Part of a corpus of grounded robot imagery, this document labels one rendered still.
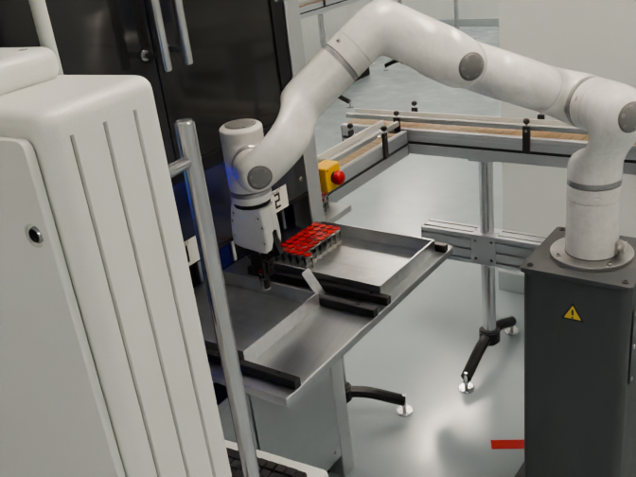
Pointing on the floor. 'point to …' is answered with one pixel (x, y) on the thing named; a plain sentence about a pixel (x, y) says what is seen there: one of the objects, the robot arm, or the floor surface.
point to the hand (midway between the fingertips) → (262, 266)
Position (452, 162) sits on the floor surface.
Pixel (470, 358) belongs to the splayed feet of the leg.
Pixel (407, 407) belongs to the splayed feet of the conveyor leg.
